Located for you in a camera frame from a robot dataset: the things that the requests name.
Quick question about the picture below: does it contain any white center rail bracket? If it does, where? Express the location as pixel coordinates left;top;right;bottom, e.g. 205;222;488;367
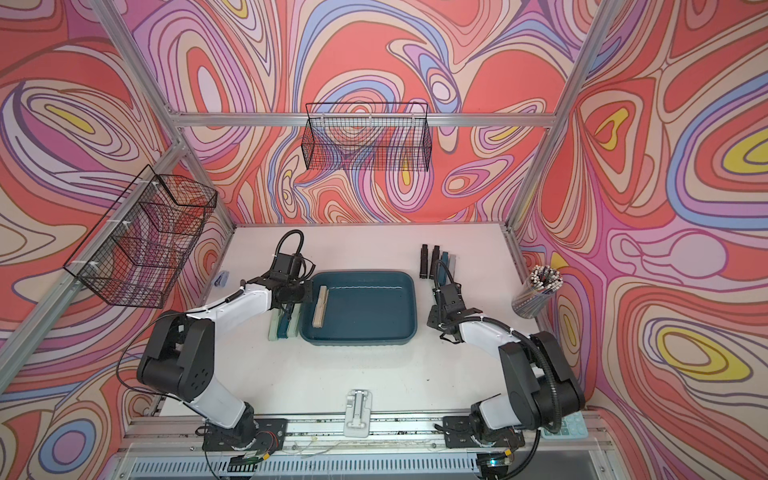
343;389;372;438

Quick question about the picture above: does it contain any teal plastic storage box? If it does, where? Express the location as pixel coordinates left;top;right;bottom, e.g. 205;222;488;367
299;270;418;346

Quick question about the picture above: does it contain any small blue clip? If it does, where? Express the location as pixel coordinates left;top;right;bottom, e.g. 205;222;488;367
213;271;229;288

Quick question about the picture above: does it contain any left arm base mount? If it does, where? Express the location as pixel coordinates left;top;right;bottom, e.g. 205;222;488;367
195;418;288;454

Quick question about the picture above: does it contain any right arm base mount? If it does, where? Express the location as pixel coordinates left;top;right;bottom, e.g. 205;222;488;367
434;414;526;451

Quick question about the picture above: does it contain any teal desk calculator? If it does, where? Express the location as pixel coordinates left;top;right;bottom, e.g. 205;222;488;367
542;412;589;441

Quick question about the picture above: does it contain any black wire basket wall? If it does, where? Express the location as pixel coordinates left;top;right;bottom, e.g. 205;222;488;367
301;101;433;172
63;166;218;309

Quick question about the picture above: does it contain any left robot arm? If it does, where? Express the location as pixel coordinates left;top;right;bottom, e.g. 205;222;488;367
136;252;315;431

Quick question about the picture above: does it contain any black wire basket left wall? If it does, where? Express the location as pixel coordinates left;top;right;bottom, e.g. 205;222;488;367
63;166;218;309

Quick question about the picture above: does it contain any black wire basket back wall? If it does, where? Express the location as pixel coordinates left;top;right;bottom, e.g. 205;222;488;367
301;101;433;172

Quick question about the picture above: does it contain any teal pliers left group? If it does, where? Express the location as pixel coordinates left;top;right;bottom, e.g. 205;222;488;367
279;304;295;339

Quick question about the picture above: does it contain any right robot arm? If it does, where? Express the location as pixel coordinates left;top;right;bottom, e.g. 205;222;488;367
428;283;586;433

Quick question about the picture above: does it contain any pencil cup holder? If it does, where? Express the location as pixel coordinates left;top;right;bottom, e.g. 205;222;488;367
511;265;564;319

